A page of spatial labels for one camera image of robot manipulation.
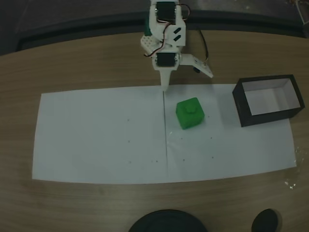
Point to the green cube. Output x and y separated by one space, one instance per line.
190 113

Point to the dark brown open box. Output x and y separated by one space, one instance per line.
262 119

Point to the green table clamp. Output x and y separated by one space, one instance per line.
147 27

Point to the white paper sheet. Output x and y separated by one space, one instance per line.
229 149
96 135

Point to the large black round object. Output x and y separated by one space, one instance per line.
166 222

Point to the small black round object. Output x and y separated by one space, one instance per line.
266 221

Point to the white perforated base plate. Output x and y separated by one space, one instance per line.
148 43

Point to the white gripper camera mount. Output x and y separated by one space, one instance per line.
201 66

